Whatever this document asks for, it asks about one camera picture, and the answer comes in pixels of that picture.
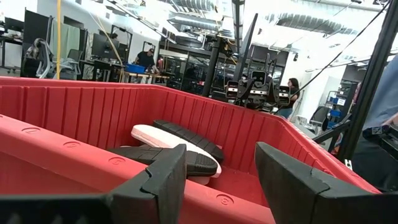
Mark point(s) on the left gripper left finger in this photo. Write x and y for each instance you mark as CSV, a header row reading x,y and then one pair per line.
x,y
161,196

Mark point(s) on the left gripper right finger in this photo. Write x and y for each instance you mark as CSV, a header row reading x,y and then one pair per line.
x,y
292,196

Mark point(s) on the black foam slide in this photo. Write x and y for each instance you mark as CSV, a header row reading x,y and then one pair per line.
x,y
202,163
189,138

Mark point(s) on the pink foam slide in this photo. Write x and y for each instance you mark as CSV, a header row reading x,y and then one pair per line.
x,y
155,137

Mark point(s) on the red plastic bin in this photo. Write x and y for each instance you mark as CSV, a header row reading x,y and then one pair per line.
x,y
77,105

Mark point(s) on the person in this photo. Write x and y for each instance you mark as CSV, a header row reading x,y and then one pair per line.
x,y
145,60
385,93
292,96

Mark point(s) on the black slanted panel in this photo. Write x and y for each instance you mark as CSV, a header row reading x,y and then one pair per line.
x,y
245,46

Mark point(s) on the black vertical pole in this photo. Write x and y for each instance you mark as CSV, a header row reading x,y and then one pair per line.
x,y
212,68

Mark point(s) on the black device with label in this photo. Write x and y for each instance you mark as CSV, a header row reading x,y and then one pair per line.
x,y
379,135

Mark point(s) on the wooden workbench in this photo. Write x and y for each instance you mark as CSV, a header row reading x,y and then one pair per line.
x,y
146,75

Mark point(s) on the blue plastic crate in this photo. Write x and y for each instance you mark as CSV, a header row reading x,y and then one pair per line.
x,y
135,68

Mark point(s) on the person's hand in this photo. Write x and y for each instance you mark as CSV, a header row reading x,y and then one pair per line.
x,y
395,119

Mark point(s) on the black computer monitor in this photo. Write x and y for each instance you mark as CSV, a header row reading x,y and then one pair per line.
x,y
104,46

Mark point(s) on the black flat panel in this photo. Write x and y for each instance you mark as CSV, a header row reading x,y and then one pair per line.
x,y
35,26

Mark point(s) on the black metal table frame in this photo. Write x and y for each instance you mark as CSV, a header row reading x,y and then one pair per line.
x,y
371,77

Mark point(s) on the white frame office chair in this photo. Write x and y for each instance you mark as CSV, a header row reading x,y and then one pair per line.
x,y
46,59

